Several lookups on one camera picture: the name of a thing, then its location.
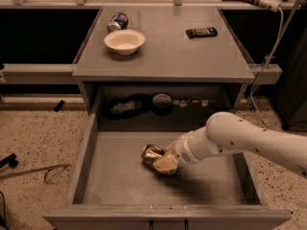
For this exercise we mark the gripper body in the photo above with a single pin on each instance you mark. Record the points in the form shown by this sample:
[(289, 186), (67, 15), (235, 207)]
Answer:
[(181, 150)]

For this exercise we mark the small black floor block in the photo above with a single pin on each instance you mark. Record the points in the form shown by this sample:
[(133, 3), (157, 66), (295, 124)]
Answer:
[(59, 106)]

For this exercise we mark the blue soda can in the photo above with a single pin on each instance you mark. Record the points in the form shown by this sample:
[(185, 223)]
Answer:
[(118, 21)]

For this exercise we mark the black remote control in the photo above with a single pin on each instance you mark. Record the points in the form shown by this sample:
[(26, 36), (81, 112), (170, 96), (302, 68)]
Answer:
[(201, 32)]

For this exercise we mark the grey rail beam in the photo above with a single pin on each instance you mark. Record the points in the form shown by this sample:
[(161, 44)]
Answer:
[(39, 74), (268, 76)]

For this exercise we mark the grey rail beam left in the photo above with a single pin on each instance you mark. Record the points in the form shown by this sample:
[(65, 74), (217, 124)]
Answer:
[(39, 74)]

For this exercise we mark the grey cabinet with top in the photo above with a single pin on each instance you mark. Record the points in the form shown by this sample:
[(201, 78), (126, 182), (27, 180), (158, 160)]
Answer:
[(202, 68)]

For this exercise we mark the grey rail beam right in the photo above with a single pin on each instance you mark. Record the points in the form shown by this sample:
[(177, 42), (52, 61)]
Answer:
[(268, 76)]

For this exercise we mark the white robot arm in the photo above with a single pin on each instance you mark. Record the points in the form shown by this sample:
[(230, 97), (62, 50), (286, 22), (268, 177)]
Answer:
[(226, 133)]

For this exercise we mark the white paper bowl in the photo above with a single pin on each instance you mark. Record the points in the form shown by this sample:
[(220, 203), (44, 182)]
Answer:
[(124, 42)]

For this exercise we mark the black bracket on floor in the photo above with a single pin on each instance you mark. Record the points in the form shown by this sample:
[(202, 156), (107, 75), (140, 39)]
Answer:
[(10, 161)]

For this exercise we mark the crushed orange soda can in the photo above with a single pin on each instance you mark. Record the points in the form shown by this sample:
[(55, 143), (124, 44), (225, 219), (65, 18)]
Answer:
[(150, 154)]

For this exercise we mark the open grey top drawer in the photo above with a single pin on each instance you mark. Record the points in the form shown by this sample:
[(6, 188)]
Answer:
[(113, 189)]

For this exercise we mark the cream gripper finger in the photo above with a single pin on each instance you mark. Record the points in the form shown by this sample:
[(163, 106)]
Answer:
[(171, 147), (167, 164)]

